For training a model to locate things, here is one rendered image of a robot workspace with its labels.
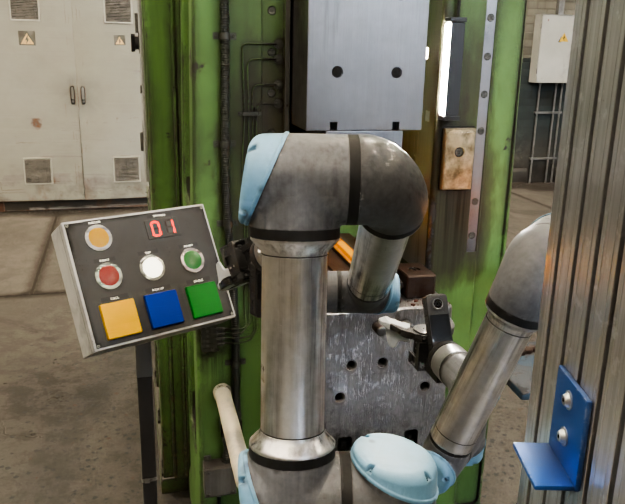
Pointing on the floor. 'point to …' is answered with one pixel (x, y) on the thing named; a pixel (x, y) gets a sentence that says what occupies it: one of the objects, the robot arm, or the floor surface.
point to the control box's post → (146, 420)
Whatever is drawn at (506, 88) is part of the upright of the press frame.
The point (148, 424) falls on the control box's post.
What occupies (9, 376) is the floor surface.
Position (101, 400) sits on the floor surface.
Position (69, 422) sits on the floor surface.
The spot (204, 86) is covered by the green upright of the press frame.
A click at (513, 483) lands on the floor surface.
